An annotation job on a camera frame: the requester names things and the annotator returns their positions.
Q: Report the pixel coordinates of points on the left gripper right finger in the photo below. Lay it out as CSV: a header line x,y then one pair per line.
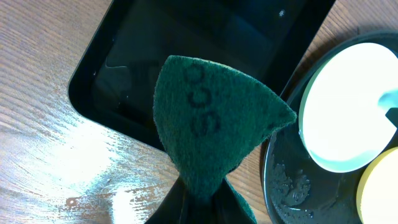
x,y
227,207

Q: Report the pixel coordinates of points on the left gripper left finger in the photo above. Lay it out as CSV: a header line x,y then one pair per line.
x,y
174,207

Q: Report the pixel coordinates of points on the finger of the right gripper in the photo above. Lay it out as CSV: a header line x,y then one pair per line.
x,y
392,116

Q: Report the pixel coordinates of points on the black rectangular tray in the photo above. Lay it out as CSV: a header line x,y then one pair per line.
x,y
114,81

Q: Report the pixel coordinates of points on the green yellow scrub sponge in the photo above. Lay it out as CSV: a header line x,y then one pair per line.
x,y
209,117

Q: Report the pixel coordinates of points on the light green plate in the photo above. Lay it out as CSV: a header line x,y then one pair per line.
x,y
342,116

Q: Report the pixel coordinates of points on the black round tray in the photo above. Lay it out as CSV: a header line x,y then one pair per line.
x,y
297,190

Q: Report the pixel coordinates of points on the yellow plate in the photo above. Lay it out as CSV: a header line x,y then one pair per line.
x,y
376,197

